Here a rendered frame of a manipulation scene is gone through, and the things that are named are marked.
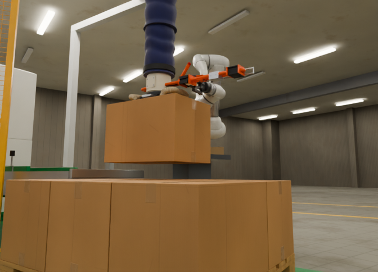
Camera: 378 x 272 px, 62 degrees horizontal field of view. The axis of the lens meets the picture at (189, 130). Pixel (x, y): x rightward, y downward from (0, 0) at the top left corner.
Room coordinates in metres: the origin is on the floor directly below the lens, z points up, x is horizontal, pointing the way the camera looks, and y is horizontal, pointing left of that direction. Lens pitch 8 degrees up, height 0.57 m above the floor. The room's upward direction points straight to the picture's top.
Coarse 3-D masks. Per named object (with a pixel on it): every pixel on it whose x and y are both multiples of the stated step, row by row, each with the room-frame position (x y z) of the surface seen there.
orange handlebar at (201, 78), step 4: (240, 68) 1.73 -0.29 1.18; (220, 72) 1.80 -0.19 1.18; (224, 72) 1.79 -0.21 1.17; (244, 72) 1.77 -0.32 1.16; (196, 76) 1.91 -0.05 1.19; (200, 76) 1.89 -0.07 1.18; (204, 76) 1.87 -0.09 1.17; (208, 76) 1.86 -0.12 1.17; (224, 76) 1.84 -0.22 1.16; (192, 80) 1.94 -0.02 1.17; (196, 80) 1.96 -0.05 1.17; (200, 80) 1.92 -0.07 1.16; (204, 80) 1.92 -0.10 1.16; (168, 84) 2.05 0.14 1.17; (172, 84) 2.03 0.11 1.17; (144, 88) 2.17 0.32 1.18
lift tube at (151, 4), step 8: (152, 0) 2.04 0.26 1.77; (160, 0) 2.02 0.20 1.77; (168, 0) 2.04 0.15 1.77; (176, 0) 2.10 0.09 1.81; (152, 8) 2.02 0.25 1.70; (160, 8) 2.01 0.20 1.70; (168, 8) 2.03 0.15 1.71; (152, 16) 2.03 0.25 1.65; (160, 16) 2.02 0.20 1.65; (168, 16) 2.04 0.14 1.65; (176, 16) 2.11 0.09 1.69; (168, 24) 2.04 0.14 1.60; (176, 32) 2.16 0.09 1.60
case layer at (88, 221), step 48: (48, 192) 1.46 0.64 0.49; (96, 192) 1.28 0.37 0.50; (144, 192) 1.13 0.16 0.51; (192, 192) 1.02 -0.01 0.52; (240, 192) 1.26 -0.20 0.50; (288, 192) 1.78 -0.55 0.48; (48, 240) 1.44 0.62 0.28; (96, 240) 1.27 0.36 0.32; (144, 240) 1.13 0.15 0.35; (192, 240) 1.02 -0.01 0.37; (240, 240) 1.26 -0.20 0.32; (288, 240) 1.75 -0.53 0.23
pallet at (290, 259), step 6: (288, 258) 1.73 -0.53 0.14; (294, 258) 1.83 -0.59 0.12; (0, 264) 1.67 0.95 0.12; (6, 264) 1.63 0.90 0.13; (12, 264) 1.60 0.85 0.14; (282, 264) 1.66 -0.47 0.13; (288, 264) 1.73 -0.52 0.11; (294, 264) 1.82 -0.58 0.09; (0, 270) 1.66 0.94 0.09; (6, 270) 1.63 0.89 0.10; (12, 270) 1.60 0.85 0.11; (18, 270) 1.61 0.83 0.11; (24, 270) 1.54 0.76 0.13; (30, 270) 1.51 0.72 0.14; (36, 270) 1.49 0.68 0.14; (270, 270) 1.51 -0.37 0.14; (276, 270) 1.58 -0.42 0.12; (282, 270) 1.65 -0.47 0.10; (288, 270) 1.75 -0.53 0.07; (294, 270) 1.82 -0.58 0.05
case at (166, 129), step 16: (160, 96) 1.85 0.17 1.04; (176, 96) 1.80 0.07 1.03; (112, 112) 2.09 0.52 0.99; (128, 112) 2.01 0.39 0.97; (144, 112) 1.93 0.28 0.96; (160, 112) 1.85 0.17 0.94; (176, 112) 1.80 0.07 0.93; (192, 112) 1.94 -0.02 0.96; (208, 112) 2.09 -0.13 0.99; (112, 128) 2.09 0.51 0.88; (128, 128) 2.01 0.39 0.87; (144, 128) 1.93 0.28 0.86; (160, 128) 1.85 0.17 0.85; (176, 128) 1.80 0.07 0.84; (192, 128) 1.94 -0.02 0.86; (208, 128) 2.09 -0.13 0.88; (112, 144) 2.09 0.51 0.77; (128, 144) 2.00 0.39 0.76; (144, 144) 1.92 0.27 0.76; (160, 144) 1.85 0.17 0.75; (176, 144) 1.80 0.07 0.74; (192, 144) 1.94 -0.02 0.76; (208, 144) 2.09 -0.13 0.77; (112, 160) 2.08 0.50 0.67; (128, 160) 2.00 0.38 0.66; (144, 160) 1.92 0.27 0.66; (160, 160) 1.85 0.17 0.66; (176, 160) 1.81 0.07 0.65; (192, 160) 1.94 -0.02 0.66; (208, 160) 2.09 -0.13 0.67
